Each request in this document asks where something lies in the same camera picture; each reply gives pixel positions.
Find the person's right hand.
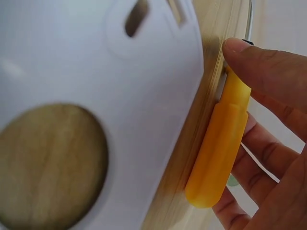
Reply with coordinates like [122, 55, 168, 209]
[212, 38, 307, 230]

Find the yellow-handled tool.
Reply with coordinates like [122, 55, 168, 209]
[184, 62, 252, 208]

